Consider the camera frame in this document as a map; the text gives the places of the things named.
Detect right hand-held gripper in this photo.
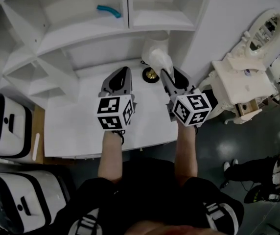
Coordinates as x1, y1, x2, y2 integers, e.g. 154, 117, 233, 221
160, 67, 213, 127

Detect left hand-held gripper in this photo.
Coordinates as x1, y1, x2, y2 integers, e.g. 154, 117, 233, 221
96, 67, 138, 131

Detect white pack of tissues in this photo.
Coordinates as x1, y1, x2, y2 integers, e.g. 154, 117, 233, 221
148, 48, 175, 81

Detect white shelf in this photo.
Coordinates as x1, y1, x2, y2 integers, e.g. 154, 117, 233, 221
0, 0, 213, 103

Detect person's right forearm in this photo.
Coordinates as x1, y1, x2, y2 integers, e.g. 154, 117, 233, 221
174, 123, 200, 186

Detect person's left forearm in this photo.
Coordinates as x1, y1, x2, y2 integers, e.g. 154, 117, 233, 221
97, 130, 126, 184

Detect white ornate vanity table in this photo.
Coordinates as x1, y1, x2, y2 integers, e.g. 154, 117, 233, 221
198, 57, 280, 125

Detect blue curved tube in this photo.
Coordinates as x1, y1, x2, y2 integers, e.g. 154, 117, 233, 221
96, 4, 122, 19

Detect white oval framed mirror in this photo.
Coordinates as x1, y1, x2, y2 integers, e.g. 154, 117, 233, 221
228, 8, 280, 66

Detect white flat stick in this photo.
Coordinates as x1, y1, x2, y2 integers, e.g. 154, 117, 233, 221
32, 133, 40, 162

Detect person's black clothing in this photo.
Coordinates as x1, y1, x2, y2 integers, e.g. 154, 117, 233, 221
53, 157, 245, 235

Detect white and black appliance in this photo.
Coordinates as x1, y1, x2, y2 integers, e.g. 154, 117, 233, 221
0, 170, 71, 235
0, 93, 34, 159

